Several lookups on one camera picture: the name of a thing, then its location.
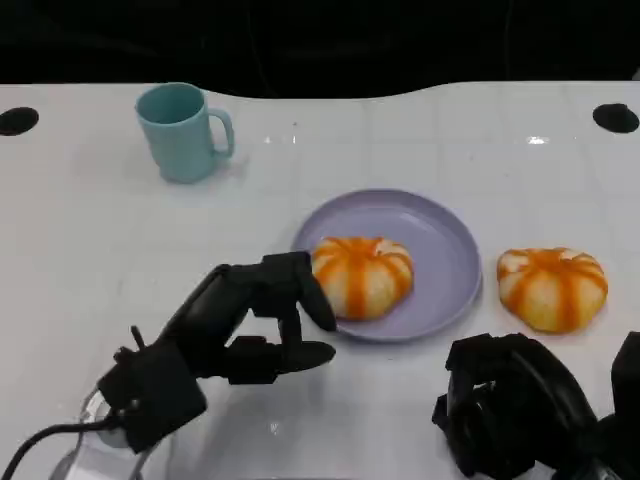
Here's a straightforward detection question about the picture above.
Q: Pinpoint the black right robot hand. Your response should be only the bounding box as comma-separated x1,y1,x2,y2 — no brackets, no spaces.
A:
432,332,600,480

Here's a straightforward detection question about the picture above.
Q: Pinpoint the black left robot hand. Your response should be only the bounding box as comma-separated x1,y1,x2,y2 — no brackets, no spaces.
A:
152,251,338,386

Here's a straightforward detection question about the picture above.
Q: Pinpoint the orange and white bread roll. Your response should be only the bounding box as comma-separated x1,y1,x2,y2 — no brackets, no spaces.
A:
496,246,610,335
310,236,416,322

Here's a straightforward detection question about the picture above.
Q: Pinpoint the lilac plate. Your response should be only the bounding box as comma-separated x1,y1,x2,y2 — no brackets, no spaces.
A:
290,188,484,345

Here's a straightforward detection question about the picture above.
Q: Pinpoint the pale green mug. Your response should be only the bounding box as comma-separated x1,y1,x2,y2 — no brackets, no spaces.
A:
134,82,236,185

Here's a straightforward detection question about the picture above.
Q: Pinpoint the black table grommet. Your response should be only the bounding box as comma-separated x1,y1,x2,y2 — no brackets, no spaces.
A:
0,106,40,137
592,103,640,134

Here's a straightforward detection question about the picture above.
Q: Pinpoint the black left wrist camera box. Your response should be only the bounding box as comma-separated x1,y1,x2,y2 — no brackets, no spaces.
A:
96,325,208,454

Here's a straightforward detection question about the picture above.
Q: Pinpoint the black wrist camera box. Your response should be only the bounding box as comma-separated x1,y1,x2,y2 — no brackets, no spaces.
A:
96,325,208,454
610,330,640,417

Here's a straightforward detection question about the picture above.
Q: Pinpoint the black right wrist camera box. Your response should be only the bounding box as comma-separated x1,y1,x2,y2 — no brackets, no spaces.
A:
610,330,640,417

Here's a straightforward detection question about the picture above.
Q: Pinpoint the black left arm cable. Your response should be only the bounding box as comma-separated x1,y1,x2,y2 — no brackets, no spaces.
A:
0,418,124,480

